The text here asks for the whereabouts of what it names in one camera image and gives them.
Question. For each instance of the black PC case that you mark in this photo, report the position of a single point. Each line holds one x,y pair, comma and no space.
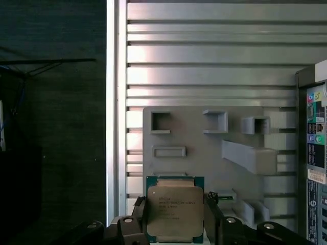
301,178

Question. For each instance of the silver CPU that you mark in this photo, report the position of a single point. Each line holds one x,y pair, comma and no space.
173,209

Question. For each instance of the green RAM stick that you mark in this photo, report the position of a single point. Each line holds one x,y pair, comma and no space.
226,198

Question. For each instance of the grey plastic parts rack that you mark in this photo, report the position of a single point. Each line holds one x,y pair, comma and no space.
199,143

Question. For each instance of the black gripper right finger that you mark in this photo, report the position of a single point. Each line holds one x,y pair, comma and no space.
230,231

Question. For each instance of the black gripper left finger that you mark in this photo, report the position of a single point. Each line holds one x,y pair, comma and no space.
127,229

